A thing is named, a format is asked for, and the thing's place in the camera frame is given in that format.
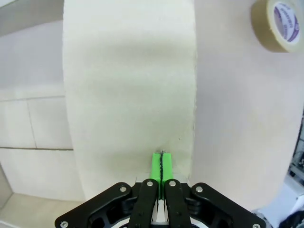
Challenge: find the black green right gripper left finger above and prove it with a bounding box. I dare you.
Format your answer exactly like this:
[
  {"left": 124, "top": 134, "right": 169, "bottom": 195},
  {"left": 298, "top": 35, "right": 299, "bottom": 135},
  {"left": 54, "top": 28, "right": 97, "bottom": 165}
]
[{"left": 55, "top": 153, "right": 162, "bottom": 228}]

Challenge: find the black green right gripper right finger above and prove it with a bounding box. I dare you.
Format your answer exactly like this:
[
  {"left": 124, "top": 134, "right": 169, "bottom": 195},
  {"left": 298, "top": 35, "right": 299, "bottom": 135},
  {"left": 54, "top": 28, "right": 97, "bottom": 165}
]
[{"left": 161, "top": 153, "right": 266, "bottom": 228}]

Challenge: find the brown packing tape roll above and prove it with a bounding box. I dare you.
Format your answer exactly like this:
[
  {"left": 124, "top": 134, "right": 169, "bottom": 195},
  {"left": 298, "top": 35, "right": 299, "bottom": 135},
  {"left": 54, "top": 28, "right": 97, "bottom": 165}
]
[{"left": 251, "top": 0, "right": 304, "bottom": 54}]

